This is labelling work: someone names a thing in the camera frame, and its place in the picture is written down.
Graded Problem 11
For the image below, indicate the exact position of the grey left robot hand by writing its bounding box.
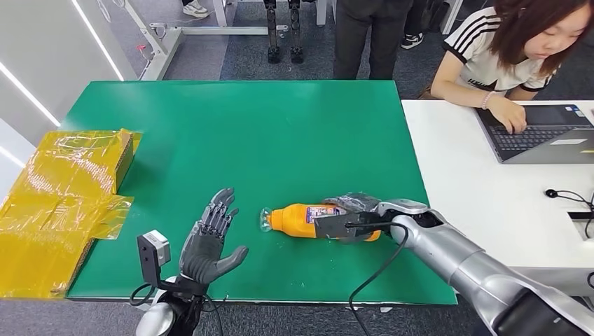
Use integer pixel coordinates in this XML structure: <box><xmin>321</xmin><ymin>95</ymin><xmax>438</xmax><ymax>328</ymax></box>
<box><xmin>178</xmin><ymin>188</ymin><xmax>249</xmax><ymax>286</ymax></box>

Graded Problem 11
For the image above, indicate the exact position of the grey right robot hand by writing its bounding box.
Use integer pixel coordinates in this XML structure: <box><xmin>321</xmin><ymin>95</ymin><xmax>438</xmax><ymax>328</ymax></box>
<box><xmin>314</xmin><ymin>192</ymin><xmax>394</xmax><ymax>245</ymax></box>

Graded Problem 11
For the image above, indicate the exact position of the orange detergent bottle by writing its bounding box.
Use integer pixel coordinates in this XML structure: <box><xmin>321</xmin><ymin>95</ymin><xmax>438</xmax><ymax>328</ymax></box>
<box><xmin>259</xmin><ymin>202</ymin><xmax>383</xmax><ymax>244</ymax></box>

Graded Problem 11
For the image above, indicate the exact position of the yellow taped cardboard box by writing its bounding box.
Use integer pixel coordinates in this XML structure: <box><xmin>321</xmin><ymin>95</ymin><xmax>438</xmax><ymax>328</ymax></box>
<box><xmin>0</xmin><ymin>128</ymin><xmax>143</xmax><ymax>300</ymax></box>

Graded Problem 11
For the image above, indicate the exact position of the person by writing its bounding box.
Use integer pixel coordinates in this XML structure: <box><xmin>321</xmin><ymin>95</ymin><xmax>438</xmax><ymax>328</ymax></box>
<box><xmin>419</xmin><ymin>0</ymin><xmax>594</xmax><ymax>136</ymax></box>
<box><xmin>181</xmin><ymin>0</ymin><xmax>211</xmax><ymax>20</ymax></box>
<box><xmin>332</xmin><ymin>0</ymin><xmax>415</xmax><ymax>81</ymax></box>
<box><xmin>399</xmin><ymin>0</ymin><xmax>434</xmax><ymax>51</ymax></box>

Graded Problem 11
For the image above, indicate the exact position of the background humanoid robot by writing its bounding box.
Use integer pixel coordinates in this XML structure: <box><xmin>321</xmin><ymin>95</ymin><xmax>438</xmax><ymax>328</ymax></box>
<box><xmin>263</xmin><ymin>0</ymin><xmax>305</xmax><ymax>65</ymax></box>

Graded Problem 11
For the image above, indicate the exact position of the grey laptop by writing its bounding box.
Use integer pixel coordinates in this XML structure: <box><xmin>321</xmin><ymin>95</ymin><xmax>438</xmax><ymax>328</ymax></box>
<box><xmin>475</xmin><ymin>104</ymin><xmax>594</xmax><ymax>165</ymax></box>

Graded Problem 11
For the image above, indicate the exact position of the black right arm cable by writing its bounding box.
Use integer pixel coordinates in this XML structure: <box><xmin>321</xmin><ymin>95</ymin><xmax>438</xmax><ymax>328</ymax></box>
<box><xmin>345</xmin><ymin>220</ymin><xmax>410</xmax><ymax>336</ymax></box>

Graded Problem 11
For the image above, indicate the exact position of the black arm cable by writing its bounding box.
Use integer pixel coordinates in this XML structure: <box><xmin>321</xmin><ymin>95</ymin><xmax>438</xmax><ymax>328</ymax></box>
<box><xmin>345</xmin><ymin>220</ymin><xmax>410</xmax><ymax>336</ymax></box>
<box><xmin>128</xmin><ymin>282</ymin><xmax>158</xmax><ymax>308</ymax></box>

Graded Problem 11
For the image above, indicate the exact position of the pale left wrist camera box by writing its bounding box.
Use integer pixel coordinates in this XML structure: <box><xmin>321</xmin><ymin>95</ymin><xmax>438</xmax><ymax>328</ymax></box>
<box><xmin>136</xmin><ymin>230</ymin><xmax>172</xmax><ymax>286</ymax></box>

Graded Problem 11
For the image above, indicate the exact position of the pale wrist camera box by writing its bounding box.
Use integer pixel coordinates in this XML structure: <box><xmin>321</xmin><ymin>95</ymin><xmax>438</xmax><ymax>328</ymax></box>
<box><xmin>136</xmin><ymin>230</ymin><xmax>172</xmax><ymax>286</ymax></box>
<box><xmin>378</xmin><ymin>197</ymin><xmax>429</xmax><ymax>218</ymax></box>

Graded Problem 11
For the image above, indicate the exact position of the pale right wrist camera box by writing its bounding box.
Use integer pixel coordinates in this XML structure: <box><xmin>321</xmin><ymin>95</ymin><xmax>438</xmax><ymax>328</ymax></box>
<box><xmin>378</xmin><ymin>197</ymin><xmax>429</xmax><ymax>218</ymax></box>

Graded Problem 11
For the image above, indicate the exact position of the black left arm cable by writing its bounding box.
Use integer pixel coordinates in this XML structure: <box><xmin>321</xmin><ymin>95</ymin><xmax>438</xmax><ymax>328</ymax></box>
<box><xmin>128</xmin><ymin>282</ymin><xmax>158</xmax><ymax>308</ymax></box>

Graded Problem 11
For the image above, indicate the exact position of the black desk cable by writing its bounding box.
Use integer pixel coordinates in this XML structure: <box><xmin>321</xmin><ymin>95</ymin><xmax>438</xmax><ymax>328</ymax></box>
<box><xmin>544</xmin><ymin>187</ymin><xmax>594</xmax><ymax>240</ymax></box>

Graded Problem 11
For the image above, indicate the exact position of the white metal frame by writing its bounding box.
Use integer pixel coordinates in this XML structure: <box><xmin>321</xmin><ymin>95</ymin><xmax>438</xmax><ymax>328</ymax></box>
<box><xmin>122</xmin><ymin>0</ymin><xmax>329</xmax><ymax>81</ymax></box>

